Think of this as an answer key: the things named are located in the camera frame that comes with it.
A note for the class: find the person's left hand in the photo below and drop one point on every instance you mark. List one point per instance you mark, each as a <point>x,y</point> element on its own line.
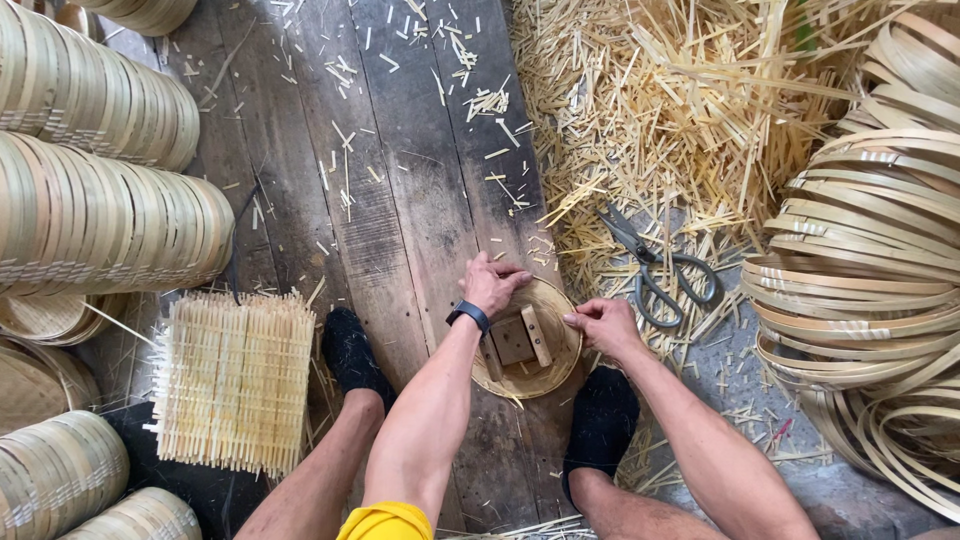
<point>487,285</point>

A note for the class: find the person's right hand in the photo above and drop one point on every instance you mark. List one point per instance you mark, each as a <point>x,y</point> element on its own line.
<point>611,330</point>

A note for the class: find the person's left fingers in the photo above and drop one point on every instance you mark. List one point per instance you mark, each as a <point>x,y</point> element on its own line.
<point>514,274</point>

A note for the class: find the small round bamboo basket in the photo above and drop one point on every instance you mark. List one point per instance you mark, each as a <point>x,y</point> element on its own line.
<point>559,352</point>

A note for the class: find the black wrist watch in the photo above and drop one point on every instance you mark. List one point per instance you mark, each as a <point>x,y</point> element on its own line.
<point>469,313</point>

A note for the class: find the wooden block mould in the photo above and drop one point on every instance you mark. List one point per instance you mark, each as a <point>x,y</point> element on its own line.
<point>517,341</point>

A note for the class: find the grey metal scissors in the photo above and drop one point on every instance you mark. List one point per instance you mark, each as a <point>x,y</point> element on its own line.
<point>651,264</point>

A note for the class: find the person's right black sock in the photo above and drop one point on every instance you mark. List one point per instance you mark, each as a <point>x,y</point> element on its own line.
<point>601,424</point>

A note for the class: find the person's black sock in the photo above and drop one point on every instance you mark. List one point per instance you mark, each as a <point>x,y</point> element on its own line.
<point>601,424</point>
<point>351,356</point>

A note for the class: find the person's left black sock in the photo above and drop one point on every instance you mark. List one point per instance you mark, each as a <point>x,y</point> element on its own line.
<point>351,356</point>

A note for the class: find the scattered bamboo chips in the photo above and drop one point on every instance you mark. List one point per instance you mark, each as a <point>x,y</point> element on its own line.
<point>465,97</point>

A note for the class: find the heap of bamboo offcuts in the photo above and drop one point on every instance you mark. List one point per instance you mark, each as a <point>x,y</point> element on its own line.
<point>675,112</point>

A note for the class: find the person's right leg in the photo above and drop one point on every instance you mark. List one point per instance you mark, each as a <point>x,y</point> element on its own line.
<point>637,514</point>

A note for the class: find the person's leg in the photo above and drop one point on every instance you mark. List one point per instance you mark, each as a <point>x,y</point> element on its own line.
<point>319,480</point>
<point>637,514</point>

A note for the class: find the yellow shorts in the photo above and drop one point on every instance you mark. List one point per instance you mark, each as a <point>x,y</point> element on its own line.
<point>386,523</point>

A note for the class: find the person's left leg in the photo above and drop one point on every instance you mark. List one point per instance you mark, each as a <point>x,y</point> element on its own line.
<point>319,480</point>

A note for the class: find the stack of woven bamboo mats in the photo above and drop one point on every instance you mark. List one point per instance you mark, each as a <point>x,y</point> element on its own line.
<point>232,382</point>

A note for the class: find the pile of bamboo hoops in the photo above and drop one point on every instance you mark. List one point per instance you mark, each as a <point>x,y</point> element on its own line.
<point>862,277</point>

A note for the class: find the black floor mat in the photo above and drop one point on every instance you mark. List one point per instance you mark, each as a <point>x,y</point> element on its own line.
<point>187,487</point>

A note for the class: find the long stack of bamboo baskets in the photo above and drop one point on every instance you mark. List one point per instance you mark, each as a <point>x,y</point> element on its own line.
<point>90,90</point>
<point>105,217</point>

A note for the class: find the short stack of bamboo baskets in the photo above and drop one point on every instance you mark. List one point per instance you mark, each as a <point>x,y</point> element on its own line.
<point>146,13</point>
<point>56,472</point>
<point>139,517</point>

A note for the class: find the stack of shallow bamboo trays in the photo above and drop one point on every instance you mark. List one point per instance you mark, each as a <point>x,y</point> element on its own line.
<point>52,316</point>

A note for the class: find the large flat bamboo tray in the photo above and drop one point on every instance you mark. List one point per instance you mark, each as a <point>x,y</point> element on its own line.
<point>37,386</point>

